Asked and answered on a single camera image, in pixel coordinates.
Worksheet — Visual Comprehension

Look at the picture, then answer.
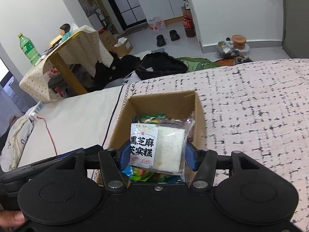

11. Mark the brown lidded cup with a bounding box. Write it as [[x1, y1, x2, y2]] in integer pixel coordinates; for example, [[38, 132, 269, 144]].
[[231, 35, 247, 50]]

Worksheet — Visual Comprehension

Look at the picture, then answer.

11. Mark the plain white bed sheet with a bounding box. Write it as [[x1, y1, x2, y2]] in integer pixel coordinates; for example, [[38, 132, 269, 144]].
[[18, 85, 124, 168]]

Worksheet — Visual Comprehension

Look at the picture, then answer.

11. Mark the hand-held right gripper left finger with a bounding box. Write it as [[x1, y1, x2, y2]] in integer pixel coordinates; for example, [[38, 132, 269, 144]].
[[48, 140, 131, 191]]

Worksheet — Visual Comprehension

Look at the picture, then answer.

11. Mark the table with dotted tablecloth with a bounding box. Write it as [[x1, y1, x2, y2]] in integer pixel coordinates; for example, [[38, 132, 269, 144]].
[[19, 25, 114, 102]]

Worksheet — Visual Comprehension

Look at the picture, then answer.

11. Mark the cluttered shelf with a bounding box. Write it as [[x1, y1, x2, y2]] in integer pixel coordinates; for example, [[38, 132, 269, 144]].
[[84, 2, 121, 35]]

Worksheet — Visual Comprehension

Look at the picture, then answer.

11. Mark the black backpack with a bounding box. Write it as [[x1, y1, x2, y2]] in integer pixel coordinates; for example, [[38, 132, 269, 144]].
[[135, 51, 188, 81]]

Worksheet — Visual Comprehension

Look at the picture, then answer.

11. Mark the green purple snack packet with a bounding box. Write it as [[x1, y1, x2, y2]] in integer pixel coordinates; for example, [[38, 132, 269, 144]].
[[129, 169, 155, 183]]

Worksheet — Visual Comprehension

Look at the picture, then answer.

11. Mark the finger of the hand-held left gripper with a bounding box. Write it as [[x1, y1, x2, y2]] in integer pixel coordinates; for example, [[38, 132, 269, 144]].
[[56, 144, 104, 161]]

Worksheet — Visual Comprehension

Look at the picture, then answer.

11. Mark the red cable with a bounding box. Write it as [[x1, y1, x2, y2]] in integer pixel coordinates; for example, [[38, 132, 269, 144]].
[[36, 115, 59, 157]]

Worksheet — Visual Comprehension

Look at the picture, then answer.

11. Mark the white black-patterned blanket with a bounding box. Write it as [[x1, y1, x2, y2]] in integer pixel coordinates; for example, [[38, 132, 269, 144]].
[[95, 58, 309, 226]]

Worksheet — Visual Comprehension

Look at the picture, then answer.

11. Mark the carton with white paper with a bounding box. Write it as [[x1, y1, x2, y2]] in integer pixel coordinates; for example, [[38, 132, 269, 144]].
[[98, 28, 134, 58]]

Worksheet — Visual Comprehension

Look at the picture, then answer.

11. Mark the clear plastic bag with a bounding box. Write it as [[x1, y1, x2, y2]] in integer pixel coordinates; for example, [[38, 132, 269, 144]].
[[216, 40, 234, 55]]

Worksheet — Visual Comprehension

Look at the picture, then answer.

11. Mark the black stool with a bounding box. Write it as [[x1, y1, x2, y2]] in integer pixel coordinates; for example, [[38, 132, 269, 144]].
[[47, 76, 71, 95]]

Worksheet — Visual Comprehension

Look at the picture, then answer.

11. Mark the green soda bottle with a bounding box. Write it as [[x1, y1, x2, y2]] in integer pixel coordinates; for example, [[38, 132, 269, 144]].
[[17, 32, 41, 66]]

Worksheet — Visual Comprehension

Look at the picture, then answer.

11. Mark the green printed cloth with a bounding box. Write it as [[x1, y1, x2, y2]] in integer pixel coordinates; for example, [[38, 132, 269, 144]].
[[176, 56, 223, 72]]

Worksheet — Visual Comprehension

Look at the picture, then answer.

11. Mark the person's left hand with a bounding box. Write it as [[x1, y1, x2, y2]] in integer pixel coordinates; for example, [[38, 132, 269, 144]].
[[0, 209, 26, 232]]

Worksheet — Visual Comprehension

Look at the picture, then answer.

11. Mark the beige pillow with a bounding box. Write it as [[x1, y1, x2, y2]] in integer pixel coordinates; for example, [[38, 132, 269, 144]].
[[0, 114, 35, 172]]

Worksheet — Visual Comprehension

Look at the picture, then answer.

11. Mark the dark oil bottle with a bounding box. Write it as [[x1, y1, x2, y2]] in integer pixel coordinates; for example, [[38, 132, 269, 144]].
[[183, 14, 197, 38]]

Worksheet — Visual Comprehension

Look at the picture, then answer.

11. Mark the brown cardboard box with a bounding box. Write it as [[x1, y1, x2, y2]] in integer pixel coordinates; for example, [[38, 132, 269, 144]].
[[95, 90, 207, 184]]

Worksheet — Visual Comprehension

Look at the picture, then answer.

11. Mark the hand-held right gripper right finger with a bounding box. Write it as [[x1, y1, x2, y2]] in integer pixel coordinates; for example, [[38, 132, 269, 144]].
[[185, 141, 264, 190]]

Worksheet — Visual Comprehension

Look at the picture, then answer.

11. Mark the small doll figurine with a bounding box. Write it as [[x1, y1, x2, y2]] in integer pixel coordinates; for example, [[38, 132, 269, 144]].
[[59, 23, 72, 42]]

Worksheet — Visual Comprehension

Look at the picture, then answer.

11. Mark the white power strip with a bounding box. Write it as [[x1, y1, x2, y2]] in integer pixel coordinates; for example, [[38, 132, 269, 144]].
[[26, 101, 45, 120]]

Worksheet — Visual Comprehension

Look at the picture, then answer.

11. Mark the white cabinet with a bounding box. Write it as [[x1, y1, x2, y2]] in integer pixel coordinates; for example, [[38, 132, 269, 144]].
[[133, 0, 188, 23]]

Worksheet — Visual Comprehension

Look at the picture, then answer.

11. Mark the pack of water bottles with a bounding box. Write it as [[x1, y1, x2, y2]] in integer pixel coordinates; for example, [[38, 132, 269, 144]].
[[147, 17, 167, 31]]

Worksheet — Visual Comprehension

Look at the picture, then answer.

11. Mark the white rice cake packet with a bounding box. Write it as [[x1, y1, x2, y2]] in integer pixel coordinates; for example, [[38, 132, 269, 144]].
[[129, 114, 196, 175]]

